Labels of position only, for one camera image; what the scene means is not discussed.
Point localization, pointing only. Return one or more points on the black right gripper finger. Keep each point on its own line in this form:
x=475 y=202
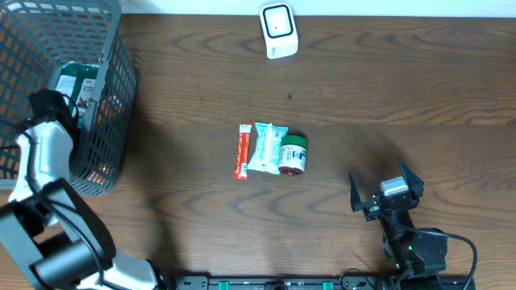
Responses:
x=355 y=200
x=414 y=182

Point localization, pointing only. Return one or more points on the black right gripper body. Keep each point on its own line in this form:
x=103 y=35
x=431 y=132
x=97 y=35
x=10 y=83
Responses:
x=374 y=212

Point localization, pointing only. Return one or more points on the green lid seasoning jar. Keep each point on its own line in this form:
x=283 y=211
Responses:
x=293 y=153

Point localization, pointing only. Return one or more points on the white toilet wipes pack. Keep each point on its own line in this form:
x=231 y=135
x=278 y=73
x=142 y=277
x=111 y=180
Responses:
x=265 y=157

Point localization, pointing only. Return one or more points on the red snack packet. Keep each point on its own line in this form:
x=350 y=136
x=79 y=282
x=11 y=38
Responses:
x=241 y=162

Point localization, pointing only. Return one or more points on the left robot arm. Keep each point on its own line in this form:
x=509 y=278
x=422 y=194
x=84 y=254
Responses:
x=56 y=240

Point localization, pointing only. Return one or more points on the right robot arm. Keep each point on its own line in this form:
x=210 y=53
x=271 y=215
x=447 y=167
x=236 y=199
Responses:
x=420 y=252

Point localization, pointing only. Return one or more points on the white barcode scanner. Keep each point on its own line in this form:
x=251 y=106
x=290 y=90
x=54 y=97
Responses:
x=279 y=30

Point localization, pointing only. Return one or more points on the green 3M flat package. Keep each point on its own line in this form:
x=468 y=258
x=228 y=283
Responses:
x=76 y=82

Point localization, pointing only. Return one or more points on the grey plastic mesh basket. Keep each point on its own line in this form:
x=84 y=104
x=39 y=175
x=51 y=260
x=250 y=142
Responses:
x=37 y=38

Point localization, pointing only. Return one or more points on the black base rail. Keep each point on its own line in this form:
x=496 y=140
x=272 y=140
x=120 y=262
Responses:
x=348 y=282

